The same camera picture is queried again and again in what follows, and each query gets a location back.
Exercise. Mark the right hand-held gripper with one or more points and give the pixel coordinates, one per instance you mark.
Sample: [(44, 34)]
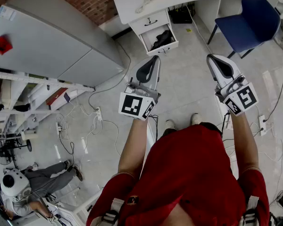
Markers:
[(243, 98)]

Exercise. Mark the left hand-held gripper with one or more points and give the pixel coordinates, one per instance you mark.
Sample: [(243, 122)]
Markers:
[(132, 103)]

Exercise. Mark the black cloth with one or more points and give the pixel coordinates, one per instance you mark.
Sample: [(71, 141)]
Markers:
[(162, 39)]

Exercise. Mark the person's right forearm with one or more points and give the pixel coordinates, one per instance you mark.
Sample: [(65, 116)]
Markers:
[(244, 140)]

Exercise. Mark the person's left forearm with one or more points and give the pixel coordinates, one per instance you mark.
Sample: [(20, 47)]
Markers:
[(134, 147)]

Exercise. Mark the black device under desk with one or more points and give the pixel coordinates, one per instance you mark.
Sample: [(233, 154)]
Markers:
[(181, 14)]

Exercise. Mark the blue chair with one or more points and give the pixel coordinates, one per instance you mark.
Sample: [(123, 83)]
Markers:
[(252, 25)]

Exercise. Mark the person's left white shoe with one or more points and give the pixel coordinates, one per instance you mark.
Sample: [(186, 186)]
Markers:
[(170, 123)]

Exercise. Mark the person's white shoe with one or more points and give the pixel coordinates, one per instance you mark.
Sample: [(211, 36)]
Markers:
[(195, 119), (170, 123)]

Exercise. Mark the person's right white shoe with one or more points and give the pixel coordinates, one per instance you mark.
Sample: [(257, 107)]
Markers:
[(195, 119)]

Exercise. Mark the person's black trousers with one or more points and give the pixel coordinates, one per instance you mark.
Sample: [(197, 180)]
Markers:
[(210, 126)]

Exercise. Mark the white power strip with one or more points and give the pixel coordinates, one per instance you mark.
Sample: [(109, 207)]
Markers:
[(98, 114), (262, 125), (59, 126)]

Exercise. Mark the large grey cabinet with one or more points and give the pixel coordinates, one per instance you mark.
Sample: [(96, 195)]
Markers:
[(49, 43)]

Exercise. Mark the person's red shirt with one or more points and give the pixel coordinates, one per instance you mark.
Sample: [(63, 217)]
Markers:
[(191, 173)]

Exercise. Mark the white shelf rack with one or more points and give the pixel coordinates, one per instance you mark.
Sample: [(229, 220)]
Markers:
[(21, 79)]

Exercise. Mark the red box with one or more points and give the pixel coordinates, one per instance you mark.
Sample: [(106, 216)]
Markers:
[(1, 45)]

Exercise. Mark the black floor fan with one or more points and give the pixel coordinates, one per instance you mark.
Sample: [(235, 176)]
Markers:
[(4, 150)]

